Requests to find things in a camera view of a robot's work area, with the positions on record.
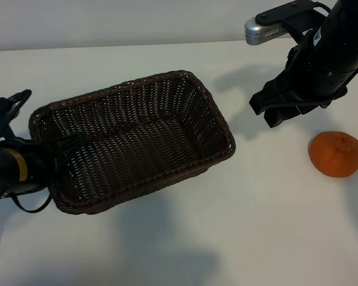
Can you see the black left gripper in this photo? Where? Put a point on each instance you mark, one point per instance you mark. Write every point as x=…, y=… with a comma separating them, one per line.
x=43, y=164

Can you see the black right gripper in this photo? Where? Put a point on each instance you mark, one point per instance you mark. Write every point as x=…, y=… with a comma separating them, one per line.
x=311, y=89

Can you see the dark brown wicker basket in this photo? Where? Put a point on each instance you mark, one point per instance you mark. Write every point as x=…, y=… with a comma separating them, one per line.
x=137, y=140

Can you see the orange fruit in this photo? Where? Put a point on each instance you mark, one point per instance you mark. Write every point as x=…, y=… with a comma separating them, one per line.
x=335, y=155

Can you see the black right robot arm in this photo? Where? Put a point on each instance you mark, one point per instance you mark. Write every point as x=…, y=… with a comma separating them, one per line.
x=343, y=38

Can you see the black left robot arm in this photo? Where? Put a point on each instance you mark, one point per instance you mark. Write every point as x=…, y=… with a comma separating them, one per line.
x=3, y=169

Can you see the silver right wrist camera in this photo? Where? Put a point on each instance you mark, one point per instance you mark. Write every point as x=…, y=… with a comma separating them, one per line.
x=256, y=32

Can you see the black right camera mount bracket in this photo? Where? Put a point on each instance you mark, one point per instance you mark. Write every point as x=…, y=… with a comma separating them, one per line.
x=286, y=12

